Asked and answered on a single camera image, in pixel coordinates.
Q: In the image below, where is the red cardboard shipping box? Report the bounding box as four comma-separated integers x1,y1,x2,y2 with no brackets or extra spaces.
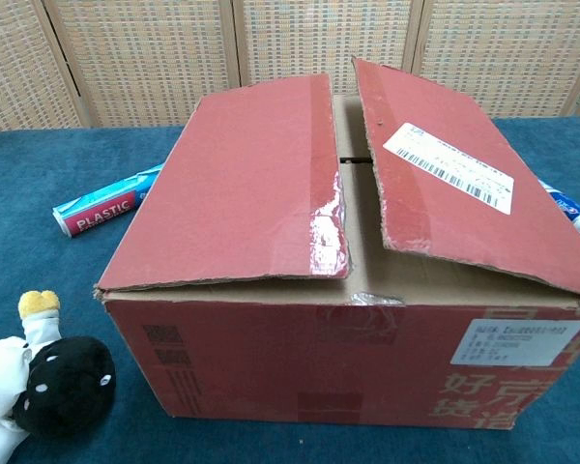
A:
92,56,580,431

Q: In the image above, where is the blue red plastic wrap box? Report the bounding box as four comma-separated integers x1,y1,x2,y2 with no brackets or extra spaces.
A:
51,162,165,239

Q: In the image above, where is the woven wooden folding screen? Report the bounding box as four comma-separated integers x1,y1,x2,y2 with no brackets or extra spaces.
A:
0,0,580,133

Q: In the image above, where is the black white plush doll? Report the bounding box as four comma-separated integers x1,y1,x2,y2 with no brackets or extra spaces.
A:
0,289,118,464

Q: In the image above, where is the blue table carpet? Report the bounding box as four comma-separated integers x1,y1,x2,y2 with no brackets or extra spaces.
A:
0,114,580,464

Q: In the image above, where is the white blue toothpaste tube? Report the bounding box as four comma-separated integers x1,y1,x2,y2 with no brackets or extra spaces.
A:
536,178,580,247

